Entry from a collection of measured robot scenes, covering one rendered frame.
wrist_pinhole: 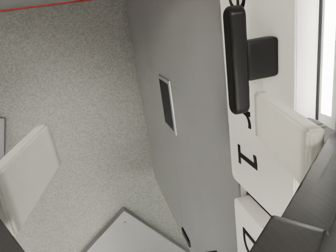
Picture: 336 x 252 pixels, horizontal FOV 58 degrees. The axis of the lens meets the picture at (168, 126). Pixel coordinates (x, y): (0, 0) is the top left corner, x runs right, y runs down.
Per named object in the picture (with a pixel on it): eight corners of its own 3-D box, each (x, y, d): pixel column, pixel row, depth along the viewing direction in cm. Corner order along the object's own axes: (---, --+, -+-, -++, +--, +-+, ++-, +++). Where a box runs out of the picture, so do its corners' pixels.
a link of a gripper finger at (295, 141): (308, 131, 12) (326, 128, 12) (253, 91, 19) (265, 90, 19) (306, 194, 13) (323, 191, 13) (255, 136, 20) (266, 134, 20)
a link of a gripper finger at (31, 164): (17, 236, 13) (0, 239, 13) (61, 164, 20) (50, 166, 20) (-5, 177, 12) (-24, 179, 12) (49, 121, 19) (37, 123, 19)
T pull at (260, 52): (228, 112, 23) (236, 117, 22) (220, 7, 20) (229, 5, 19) (270, 103, 24) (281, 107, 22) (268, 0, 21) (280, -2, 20)
